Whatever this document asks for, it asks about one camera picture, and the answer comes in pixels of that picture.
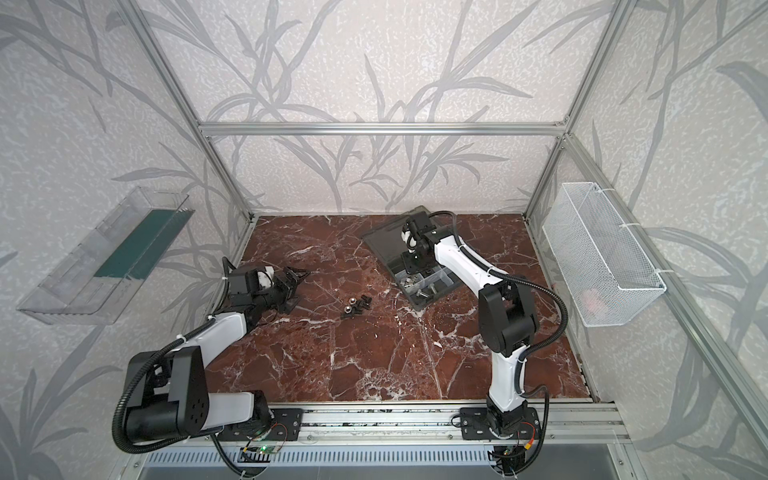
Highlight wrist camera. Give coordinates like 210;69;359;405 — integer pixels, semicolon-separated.
256;266;275;290
401;223;417;250

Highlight grey compartment organizer box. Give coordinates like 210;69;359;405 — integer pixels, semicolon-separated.
362;206;464;311

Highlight aluminium front rail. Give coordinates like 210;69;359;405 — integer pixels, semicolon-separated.
122;400;631;448

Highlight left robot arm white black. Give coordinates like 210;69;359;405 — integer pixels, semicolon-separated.
112;267;309;453

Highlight right black corrugated cable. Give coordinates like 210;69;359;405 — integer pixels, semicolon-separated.
428;210;569;397

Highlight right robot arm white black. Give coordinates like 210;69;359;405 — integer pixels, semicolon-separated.
401;212;538;435

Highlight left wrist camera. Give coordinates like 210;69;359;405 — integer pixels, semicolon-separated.
256;266;275;290

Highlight black corrugated cable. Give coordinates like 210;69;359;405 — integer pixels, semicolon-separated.
428;210;569;397
110;317;220;455

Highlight clear acrylic wall shelf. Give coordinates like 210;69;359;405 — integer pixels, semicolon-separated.
17;187;195;326

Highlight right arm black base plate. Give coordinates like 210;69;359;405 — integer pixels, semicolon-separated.
458;404;540;443

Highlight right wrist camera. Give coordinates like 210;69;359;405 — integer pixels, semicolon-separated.
401;223;417;250

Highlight white wire mesh basket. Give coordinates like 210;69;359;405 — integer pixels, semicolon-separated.
542;182;667;327

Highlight aluminium frame back crossbar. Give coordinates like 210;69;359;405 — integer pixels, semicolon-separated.
199;122;565;137

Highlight pink object in basket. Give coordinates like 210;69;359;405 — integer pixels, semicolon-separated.
580;289;606;315

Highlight small electronics board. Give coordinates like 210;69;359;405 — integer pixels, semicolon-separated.
239;445;271;464

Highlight left black corrugated cable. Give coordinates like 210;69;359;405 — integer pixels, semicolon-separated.
110;317;220;455

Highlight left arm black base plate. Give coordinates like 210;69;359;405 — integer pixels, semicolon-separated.
217;408;304;442

